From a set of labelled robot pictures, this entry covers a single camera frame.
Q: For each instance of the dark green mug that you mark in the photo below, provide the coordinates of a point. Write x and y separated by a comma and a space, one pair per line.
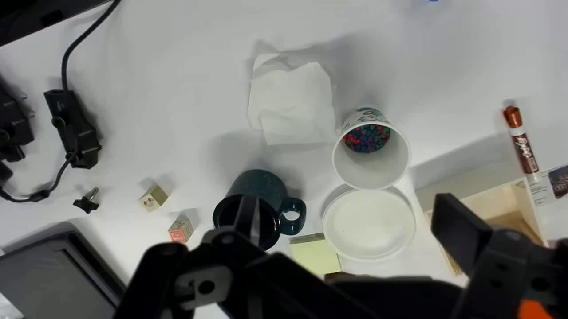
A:
278, 214

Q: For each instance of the small black clip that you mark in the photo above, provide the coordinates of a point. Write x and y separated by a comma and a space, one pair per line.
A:
87, 203

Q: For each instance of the black camera on cable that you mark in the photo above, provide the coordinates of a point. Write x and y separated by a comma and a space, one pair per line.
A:
74, 129

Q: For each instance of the paper cup with beads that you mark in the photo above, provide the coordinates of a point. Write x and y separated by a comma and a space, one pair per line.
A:
369, 153

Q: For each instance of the white paper napkin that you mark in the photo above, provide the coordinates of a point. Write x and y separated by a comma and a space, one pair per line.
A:
289, 97

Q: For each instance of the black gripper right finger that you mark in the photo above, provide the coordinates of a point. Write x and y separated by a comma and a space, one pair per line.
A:
504, 267

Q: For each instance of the grey tray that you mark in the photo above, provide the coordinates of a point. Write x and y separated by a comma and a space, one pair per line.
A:
57, 274

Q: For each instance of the light wooden box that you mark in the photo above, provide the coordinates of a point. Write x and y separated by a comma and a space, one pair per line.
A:
497, 198

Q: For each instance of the small beige cube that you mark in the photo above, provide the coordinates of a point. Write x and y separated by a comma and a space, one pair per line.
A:
152, 200

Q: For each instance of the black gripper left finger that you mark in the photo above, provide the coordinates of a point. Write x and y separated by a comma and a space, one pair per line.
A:
229, 270

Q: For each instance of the white paper plate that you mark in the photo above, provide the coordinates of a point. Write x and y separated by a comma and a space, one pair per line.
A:
367, 226

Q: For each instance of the yellow sticky note pad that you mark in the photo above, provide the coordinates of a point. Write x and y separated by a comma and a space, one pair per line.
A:
314, 254

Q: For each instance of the brown dry erase marker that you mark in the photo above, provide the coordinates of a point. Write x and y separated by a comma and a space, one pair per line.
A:
520, 143

